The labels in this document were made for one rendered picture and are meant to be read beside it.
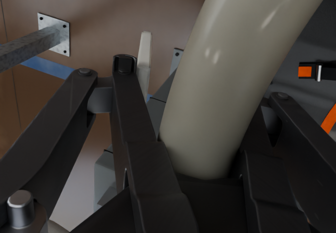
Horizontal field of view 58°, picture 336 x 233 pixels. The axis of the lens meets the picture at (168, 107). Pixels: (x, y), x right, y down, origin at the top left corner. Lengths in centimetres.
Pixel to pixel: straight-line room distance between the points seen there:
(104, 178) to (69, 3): 106
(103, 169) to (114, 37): 90
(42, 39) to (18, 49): 17
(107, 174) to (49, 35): 104
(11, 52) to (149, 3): 67
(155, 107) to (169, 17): 51
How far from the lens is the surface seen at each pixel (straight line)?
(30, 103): 225
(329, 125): 155
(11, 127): 255
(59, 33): 181
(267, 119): 16
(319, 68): 139
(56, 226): 84
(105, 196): 89
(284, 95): 16
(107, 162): 89
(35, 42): 167
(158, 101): 115
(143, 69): 16
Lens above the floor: 133
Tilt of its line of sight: 53 degrees down
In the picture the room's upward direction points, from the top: 144 degrees counter-clockwise
